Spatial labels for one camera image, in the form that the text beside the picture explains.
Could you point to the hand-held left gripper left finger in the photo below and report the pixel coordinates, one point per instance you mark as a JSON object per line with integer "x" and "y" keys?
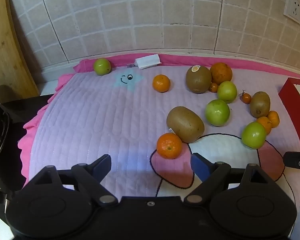
{"x": 103, "y": 164}

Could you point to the large orange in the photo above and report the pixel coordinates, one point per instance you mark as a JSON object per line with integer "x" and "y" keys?
{"x": 221, "y": 72}

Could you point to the large brown kiwi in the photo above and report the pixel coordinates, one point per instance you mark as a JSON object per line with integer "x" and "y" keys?
{"x": 185, "y": 126}

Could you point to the black cooktop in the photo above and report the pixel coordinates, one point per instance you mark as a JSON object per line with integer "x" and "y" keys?
{"x": 12, "y": 170}

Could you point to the white wall socket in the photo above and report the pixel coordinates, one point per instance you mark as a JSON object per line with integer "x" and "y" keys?
{"x": 294, "y": 7}

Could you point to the tiny orange kumquat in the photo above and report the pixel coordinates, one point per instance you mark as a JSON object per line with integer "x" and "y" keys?
{"x": 213, "y": 87}

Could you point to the cherry tomato with stem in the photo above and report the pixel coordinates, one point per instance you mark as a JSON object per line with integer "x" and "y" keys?
{"x": 246, "y": 98}

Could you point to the wooden board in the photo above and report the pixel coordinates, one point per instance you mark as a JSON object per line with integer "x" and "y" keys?
{"x": 5, "y": 50}

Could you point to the green apple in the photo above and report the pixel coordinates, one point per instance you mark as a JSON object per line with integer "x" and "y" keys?
{"x": 217, "y": 112}
{"x": 102, "y": 66}
{"x": 253, "y": 134}
{"x": 227, "y": 91}

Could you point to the white blanket label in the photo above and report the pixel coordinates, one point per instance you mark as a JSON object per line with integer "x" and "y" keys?
{"x": 148, "y": 60}

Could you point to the red box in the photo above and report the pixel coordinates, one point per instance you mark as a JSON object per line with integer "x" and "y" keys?
{"x": 286, "y": 92}

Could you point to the small grey tag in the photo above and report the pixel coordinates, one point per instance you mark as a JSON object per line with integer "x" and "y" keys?
{"x": 130, "y": 65}

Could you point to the kiwi with sticker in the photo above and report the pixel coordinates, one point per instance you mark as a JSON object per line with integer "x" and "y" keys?
{"x": 198, "y": 80}

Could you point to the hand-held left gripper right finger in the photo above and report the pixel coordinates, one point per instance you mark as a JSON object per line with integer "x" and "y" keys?
{"x": 199, "y": 165}

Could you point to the pink and lavender printed blanket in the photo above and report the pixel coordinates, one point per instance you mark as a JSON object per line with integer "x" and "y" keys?
{"x": 90, "y": 117}

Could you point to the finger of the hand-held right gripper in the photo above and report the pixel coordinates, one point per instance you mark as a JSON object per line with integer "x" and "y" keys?
{"x": 295, "y": 160}

